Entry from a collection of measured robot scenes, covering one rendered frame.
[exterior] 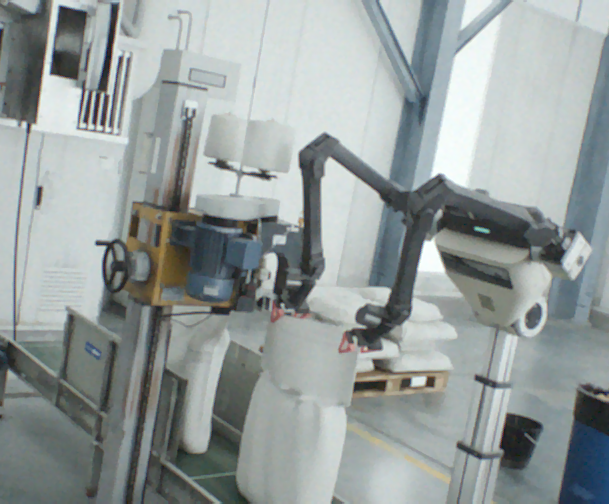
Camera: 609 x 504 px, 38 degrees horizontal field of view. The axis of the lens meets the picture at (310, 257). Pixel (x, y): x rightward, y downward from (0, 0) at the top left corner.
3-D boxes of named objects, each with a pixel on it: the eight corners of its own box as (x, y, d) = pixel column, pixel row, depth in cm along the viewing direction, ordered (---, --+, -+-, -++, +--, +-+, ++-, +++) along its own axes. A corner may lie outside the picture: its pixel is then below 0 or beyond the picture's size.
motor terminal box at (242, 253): (258, 276, 283) (264, 241, 282) (242, 278, 274) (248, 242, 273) (236, 270, 287) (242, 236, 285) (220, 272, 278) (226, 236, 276)
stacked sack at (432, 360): (455, 375, 659) (459, 356, 657) (393, 378, 616) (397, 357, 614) (415, 359, 691) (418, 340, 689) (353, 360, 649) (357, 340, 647)
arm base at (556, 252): (557, 228, 269) (538, 259, 267) (546, 213, 264) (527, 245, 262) (581, 233, 263) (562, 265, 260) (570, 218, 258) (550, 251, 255)
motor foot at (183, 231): (214, 253, 289) (218, 227, 287) (183, 251, 281) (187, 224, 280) (199, 247, 296) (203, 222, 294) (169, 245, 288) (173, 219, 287)
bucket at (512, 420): (545, 470, 517) (554, 428, 514) (514, 475, 498) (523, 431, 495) (505, 451, 540) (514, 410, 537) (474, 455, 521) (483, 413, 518)
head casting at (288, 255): (299, 298, 327) (313, 221, 324) (246, 297, 312) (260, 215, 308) (254, 280, 350) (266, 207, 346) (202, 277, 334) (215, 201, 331)
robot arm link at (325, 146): (332, 130, 273) (317, 122, 281) (308, 166, 274) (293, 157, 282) (417, 196, 300) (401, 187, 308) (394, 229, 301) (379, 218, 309)
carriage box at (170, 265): (234, 308, 308) (249, 221, 304) (149, 306, 287) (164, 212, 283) (197, 291, 327) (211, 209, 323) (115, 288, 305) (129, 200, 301)
